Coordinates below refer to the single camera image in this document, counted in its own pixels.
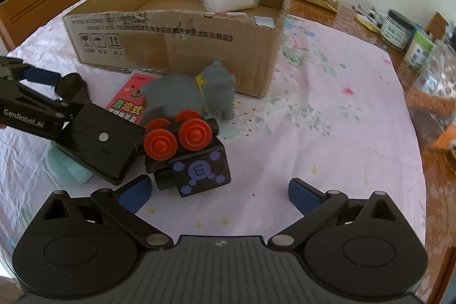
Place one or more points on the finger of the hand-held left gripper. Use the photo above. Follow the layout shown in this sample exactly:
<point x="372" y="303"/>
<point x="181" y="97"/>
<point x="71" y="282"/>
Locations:
<point x="42" y="76"/>
<point x="46" y="100"/>

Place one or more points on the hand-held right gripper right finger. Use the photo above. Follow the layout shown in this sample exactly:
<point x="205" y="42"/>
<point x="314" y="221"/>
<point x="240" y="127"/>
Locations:
<point x="302" y="197"/>

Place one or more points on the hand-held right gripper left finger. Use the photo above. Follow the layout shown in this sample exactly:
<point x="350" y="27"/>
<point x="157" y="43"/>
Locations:
<point x="137" y="193"/>

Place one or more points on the black square case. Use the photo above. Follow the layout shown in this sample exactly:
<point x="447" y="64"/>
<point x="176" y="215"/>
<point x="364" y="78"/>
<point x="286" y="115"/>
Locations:
<point x="103" y="143"/>

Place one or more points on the black toy train red wheels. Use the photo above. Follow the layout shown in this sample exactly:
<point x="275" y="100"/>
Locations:
<point x="199" y="172"/>

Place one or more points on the brown cardboard box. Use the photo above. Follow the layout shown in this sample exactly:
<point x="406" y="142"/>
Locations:
<point x="142" y="40"/>

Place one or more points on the pink floral tablecloth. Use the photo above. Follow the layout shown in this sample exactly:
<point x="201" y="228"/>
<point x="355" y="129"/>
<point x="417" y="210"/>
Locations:
<point x="320" y="133"/>

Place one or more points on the pale teal round container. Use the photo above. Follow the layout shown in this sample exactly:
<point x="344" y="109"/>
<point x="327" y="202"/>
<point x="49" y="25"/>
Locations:
<point x="67" y="172"/>

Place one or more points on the wooden slat-back chair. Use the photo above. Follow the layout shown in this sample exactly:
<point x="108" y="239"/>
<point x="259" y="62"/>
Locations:
<point x="436" y="27"/>
<point x="46" y="1"/>

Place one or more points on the pink card pack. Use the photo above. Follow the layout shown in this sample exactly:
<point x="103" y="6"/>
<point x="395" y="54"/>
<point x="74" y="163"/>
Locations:
<point x="123" y="101"/>

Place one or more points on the grey elephant toy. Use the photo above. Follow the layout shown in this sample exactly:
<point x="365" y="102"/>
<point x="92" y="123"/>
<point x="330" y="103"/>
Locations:
<point x="178" y="94"/>

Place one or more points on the small orange box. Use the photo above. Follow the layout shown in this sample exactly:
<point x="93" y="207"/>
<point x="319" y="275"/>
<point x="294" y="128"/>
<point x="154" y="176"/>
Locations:
<point x="445" y="138"/>

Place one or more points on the large clear jar black lid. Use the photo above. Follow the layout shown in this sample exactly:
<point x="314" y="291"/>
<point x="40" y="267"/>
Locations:
<point x="438" y="86"/>

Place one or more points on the yellow flat packet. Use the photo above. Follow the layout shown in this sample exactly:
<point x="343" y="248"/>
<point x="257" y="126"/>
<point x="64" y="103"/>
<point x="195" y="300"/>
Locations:
<point x="367" y="23"/>

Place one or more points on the small jar green lid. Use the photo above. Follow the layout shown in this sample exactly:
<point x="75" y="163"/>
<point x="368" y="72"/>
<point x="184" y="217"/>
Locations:
<point x="418" y="51"/>

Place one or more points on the dark glass jar white label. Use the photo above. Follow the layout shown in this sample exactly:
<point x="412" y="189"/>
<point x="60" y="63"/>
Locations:
<point x="396" y="29"/>

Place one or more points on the bunch of pens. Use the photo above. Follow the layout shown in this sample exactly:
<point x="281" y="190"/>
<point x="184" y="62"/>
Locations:
<point x="370" y="13"/>

